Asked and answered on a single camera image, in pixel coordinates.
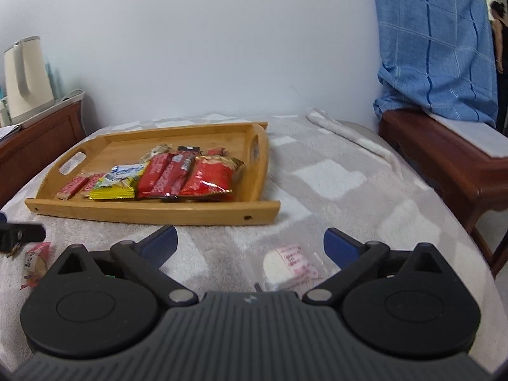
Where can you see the beige snack packet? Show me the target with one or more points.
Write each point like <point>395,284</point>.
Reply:
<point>156,151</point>

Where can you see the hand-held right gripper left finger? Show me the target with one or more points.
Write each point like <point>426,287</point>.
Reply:
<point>160,243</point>

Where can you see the white and pink snack packet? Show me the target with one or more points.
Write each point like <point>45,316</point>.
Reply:
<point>289,264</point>

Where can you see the grey checkered blanket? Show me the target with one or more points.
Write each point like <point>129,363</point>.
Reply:
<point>337,190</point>

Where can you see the wooden tray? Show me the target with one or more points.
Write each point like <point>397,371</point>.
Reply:
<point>119,147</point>

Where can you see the wooden cabinet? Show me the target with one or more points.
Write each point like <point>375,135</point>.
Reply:
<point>35,147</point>

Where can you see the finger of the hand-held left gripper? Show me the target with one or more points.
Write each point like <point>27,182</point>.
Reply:
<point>22,233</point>

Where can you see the small red white snack packet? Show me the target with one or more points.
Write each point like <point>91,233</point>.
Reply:
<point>94,180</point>

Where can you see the white paper sheets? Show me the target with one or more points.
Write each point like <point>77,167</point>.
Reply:
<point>8,131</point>

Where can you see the red and gold snack packet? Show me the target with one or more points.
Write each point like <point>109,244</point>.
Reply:
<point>216,152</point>

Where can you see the dark red snack bar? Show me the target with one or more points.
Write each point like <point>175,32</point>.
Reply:
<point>174,170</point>

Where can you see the red snack bag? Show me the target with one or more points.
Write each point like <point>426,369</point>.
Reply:
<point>210,178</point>

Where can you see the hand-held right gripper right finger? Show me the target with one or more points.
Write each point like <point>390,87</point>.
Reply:
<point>341,245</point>

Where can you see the grey bench cushion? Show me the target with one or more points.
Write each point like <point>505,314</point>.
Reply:
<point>484,139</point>

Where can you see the wooden bench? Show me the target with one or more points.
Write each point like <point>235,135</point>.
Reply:
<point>436,151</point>

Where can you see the yellow snack packet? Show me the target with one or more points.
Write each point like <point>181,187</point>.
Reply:
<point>115,190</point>

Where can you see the cream electric kettle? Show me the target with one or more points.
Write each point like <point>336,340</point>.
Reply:
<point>27,75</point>

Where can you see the blue checked cloth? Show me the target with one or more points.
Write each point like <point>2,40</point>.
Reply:
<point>428,47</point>

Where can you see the teal translucent container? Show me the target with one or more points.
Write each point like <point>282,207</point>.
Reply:
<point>55,83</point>

